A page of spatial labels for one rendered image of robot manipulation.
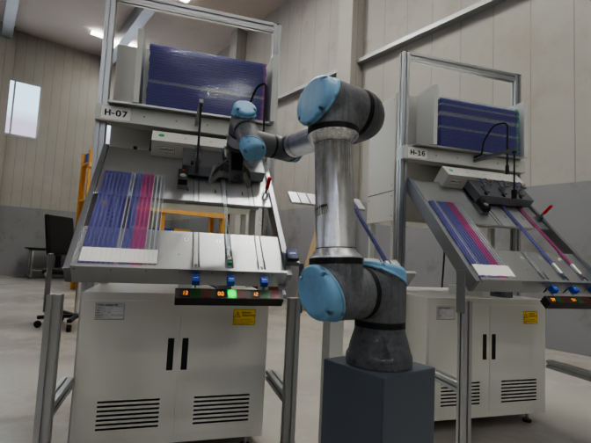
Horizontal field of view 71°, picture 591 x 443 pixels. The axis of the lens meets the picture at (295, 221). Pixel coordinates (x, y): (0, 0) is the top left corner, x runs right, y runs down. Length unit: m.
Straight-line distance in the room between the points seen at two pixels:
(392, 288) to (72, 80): 11.79
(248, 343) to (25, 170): 10.34
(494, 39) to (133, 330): 4.92
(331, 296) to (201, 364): 0.99
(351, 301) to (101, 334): 1.09
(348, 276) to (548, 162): 4.14
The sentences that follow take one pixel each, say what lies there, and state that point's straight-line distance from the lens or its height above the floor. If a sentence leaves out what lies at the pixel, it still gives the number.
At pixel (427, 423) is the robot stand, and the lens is 1.06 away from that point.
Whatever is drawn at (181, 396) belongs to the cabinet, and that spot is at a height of 0.23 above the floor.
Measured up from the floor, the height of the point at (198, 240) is 0.82.
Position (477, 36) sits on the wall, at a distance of 5.72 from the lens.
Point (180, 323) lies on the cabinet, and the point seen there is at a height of 0.50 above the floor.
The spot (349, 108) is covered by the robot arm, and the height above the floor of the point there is 1.11.
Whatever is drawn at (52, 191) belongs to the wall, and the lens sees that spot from 11.73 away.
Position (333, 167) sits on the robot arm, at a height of 0.98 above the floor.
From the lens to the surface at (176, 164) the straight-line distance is 1.84.
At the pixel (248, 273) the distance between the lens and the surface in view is 1.38.
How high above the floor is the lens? 0.79
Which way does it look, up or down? 5 degrees up
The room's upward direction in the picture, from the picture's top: 3 degrees clockwise
